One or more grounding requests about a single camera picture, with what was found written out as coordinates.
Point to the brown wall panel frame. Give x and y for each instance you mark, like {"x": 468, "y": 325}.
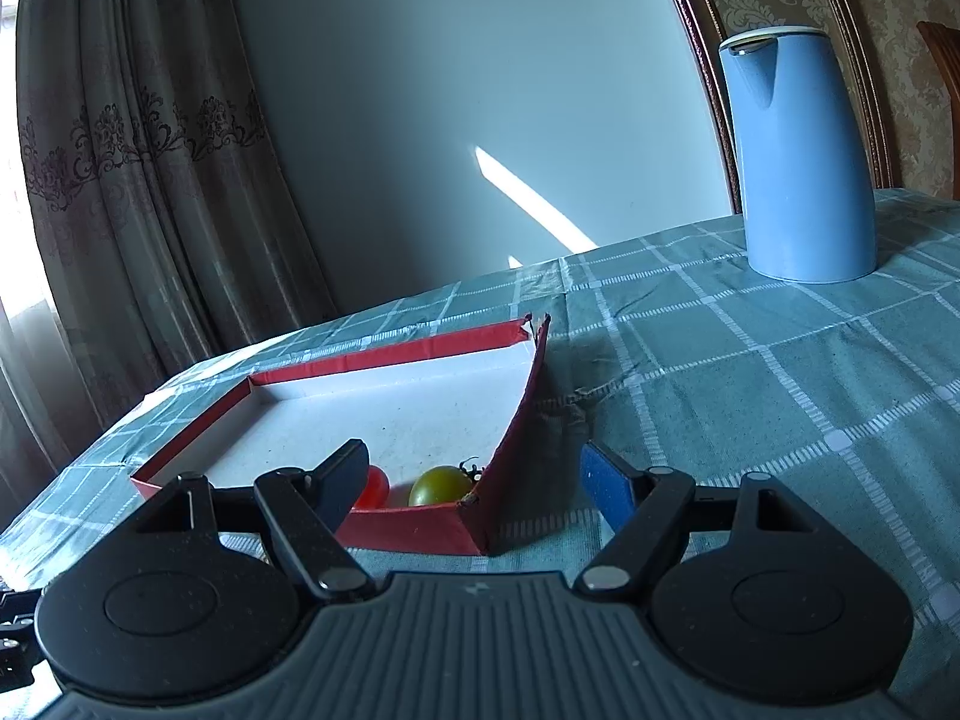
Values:
{"x": 712, "y": 75}

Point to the red cherry tomato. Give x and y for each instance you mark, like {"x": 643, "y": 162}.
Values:
{"x": 376, "y": 491}

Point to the patterned beige curtain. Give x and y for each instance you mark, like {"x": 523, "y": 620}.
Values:
{"x": 150, "y": 165}

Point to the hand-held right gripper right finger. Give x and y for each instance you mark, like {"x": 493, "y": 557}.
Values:
{"x": 606, "y": 484}

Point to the wooden chair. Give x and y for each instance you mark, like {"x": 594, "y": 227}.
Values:
{"x": 941, "y": 105}

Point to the teal checked tablecloth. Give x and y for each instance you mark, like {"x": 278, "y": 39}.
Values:
{"x": 750, "y": 390}

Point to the red cardboard box tray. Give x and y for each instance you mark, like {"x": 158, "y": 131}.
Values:
{"x": 420, "y": 532}

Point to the blue electric kettle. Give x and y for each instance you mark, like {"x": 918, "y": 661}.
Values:
{"x": 802, "y": 165}

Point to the green tomato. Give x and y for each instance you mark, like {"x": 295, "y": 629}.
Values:
{"x": 435, "y": 487}

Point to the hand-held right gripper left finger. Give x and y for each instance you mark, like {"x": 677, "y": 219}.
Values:
{"x": 343, "y": 481}

